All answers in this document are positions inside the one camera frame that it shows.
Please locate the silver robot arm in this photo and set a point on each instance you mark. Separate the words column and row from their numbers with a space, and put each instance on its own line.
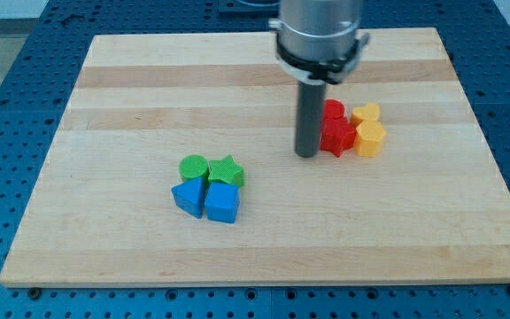
column 316, row 40

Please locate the blue cube block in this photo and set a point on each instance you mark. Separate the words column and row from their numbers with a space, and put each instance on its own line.
column 222, row 202

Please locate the blue triangle block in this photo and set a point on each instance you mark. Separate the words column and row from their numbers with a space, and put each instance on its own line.
column 190, row 196

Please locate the green star block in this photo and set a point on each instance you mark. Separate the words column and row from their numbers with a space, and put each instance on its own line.
column 226, row 171

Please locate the green cylinder block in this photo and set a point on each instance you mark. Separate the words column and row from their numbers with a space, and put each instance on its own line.
column 193, row 166

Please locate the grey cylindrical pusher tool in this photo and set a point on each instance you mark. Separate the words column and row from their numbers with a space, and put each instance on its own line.
column 310, row 105

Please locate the red star block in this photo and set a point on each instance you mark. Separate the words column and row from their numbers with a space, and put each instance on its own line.
column 337, row 136

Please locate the red cylinder block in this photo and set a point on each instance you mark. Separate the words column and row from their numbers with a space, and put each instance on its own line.
column 333, row 109

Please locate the yellow hexagon block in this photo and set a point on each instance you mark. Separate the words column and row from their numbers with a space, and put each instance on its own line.
column 369, row 139

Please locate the yellow heart block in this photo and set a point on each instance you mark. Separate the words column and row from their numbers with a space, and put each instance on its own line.
column 367, row 112

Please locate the wooden board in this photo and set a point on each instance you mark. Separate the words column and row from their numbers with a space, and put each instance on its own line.
column 431, row 208

